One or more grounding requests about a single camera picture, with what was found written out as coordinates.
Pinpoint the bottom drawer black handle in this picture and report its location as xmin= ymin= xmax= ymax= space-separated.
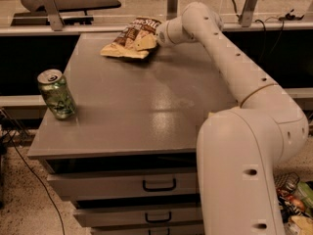
xmin=148 ymin=228 xmax=170 ymax=235

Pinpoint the wire basket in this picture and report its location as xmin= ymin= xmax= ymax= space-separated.
xmin=274 ymin=172 xmax=299 ymax=193

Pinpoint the black cable on rail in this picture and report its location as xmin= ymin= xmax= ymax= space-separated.
xmin=228 ymin=0 xmax=298 ymax=61

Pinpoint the left metal bracket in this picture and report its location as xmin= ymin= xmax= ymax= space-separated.
xmin=42 ymin=0 xmax=64 ymax=31

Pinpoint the middle metal bracket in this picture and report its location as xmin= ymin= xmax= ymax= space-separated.
xmin=166 ymin=0 xmax=178 ymax=20

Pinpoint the yellow package in basket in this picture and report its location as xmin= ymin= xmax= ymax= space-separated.
xmin=290 ymin=215 xmax=313 ymax=235

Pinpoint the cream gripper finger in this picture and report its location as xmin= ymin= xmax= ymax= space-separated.
xmin=135 ymin=34 xmax=157 ymax=51

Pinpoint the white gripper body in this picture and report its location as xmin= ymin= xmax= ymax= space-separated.
xmin=156 ymin=18 xmax=183 ymax=47

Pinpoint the green soda can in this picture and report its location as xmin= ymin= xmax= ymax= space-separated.
xmin=37 ymin=70 xmax=76 ymax=119

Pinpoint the top drawer black handle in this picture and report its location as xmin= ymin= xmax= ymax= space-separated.
xmin=142 ymin=179 xmax=177 ymax=192

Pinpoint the right metal bracket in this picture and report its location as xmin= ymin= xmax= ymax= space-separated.
xmin=239 ymin=0 xmax=258 ymax=27

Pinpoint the red snack package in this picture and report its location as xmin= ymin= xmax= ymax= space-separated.
xmin=277 ymin=188 xmax=305 ymax=212

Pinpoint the grey drawer cabinet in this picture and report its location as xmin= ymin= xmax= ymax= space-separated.
xmin=28 ymin=33 xmax=237 ymax=235

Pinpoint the drawer black handle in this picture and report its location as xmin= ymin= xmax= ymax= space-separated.
xmin=145 ymin=211 xmax=172 ymax=223
xmin=142 ymin=179 xmax=177 ymax=192
xmin=148 ymin=228 xmax=170 ymax=235

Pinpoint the brown chip bag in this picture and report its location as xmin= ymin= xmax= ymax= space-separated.
xmin=100 ymin=17 xmax=161 ymax=59

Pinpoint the metal bracket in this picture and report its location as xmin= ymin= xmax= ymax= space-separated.
xmin=42 ymin=0 xmax=64 ymax=31
xmin=166 ymin=0 xmax=178 ymax=20
xmin=239 ymin=0 xmax=258 ymax=27

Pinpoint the green snack package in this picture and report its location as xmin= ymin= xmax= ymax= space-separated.
xmin=294 ymin=181 xmax=313 ymax=208

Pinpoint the black floor cable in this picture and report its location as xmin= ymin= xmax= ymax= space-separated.
xmin=0 ymin=127 xmax=67 ymax=235

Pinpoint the middle drawer black handle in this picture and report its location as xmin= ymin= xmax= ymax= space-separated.
xmin=145 ymin=211 xmax=172 ymax=223

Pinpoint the black bench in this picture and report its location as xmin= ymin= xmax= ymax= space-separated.
xmin=11 ymin=0 xmax=121 ymax=26

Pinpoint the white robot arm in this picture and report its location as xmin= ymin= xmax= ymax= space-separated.
xmin=155 ymin=2 xmax=308 ymax=235

